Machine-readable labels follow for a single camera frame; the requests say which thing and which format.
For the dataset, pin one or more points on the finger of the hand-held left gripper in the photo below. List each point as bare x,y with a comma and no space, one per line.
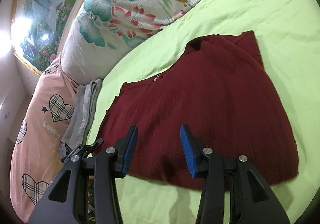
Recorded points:
85,148

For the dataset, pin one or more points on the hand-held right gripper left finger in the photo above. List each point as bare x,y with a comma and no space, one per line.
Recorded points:
128,149

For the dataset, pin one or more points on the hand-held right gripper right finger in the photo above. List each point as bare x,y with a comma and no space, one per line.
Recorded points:
188,151

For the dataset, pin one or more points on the maroon hooded sweater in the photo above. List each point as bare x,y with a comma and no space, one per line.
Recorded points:
212,114

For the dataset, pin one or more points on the grey towel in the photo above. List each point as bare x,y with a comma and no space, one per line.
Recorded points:
81,114

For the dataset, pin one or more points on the white floral blanket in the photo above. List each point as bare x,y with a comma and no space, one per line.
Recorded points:
130,14

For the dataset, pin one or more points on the light green bed sheet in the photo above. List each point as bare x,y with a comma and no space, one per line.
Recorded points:
287,51

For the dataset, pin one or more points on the framed landscape painting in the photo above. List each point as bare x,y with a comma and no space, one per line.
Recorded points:
47,11

